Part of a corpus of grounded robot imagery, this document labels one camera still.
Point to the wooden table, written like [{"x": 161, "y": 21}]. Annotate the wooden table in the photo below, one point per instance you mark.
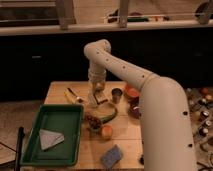
[{"x": 82, "y": 149}]

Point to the black stand pole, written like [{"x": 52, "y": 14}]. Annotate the black stand pole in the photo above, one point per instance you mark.
[{"x": 20, "y": 137}]

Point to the orange round fruit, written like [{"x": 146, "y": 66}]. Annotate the orange round fruit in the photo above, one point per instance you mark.
[{"x": 106, "y": 132}]

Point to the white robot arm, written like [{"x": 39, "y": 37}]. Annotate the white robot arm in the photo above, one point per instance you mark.
[{"x": 165, "y": 118}]

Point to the small metal cup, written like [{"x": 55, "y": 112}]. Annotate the small metal cup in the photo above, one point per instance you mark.
[{"x": 116, "y": 95}]

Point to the grey folded cloth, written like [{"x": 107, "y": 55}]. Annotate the grey folded cloth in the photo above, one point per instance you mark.
[{"x": 49, "y": 139}]

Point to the yellow banana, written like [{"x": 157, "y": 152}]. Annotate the yellow banana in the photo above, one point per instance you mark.
[{"x": 69, "y": 97}]

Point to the white paper cup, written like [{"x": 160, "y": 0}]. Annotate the white paper cup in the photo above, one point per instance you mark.
[{"x": 92, "y": 102}]

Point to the blue sponge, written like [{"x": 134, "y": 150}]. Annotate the blue sponge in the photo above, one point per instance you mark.
[{"x": 111, "y": 157}]

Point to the green bowl with nuts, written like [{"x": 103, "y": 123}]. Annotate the green bowl with nuts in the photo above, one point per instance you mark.
[{"x": 94, "y": 122}]

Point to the orange bowl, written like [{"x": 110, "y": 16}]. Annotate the orange bowl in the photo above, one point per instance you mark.
[{"x": 130, "y": 93}]

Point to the green plastic tray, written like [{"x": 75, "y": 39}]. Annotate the green plastic tray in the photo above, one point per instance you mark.
[{"x": 65, "y": 119}]

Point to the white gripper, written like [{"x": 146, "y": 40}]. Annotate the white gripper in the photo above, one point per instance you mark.
[{"x": 96, "y": 86}]

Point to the dark purple bowl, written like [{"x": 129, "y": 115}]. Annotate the dark purple bowl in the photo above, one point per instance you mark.
[{"x": 134, "y": 111}]

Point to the metal spoon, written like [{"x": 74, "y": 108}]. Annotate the metal spoon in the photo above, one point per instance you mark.
[{"x": 78, "y": 99}]

